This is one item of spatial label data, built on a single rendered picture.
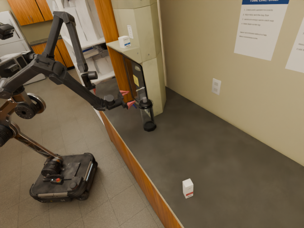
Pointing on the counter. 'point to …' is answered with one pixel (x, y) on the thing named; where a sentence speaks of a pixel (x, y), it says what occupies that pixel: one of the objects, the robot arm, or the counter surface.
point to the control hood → (132, 51)
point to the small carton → (124, 41)
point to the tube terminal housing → (146, 48)
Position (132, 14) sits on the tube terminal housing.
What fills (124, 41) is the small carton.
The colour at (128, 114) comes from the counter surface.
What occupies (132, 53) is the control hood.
